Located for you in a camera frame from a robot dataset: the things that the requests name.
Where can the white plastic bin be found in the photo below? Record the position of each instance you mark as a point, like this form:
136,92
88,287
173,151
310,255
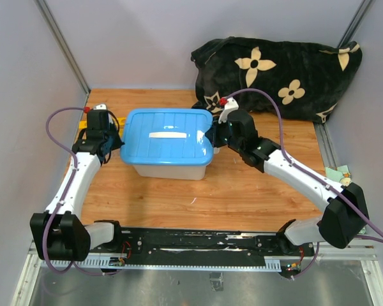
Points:
171,172

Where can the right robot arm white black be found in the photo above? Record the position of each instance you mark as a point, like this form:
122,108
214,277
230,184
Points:
344,210

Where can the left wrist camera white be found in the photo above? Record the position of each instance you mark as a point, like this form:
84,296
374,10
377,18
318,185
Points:
101,106

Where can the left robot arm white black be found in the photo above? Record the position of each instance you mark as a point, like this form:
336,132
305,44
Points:
58,232

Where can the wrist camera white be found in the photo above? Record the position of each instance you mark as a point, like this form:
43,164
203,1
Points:
229,105
101,106

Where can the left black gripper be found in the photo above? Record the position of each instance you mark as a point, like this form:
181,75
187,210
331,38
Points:
118,143

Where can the yellow test tube rack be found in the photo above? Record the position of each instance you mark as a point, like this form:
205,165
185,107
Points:
120,120

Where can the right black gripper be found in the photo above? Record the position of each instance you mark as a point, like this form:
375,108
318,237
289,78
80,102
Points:
212,134

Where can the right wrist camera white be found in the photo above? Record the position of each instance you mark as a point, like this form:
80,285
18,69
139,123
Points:
229,105

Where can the blue plastic tray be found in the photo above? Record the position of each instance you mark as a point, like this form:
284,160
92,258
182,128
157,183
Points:
167,136

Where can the green cloth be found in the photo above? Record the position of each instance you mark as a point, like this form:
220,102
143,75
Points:
339,174

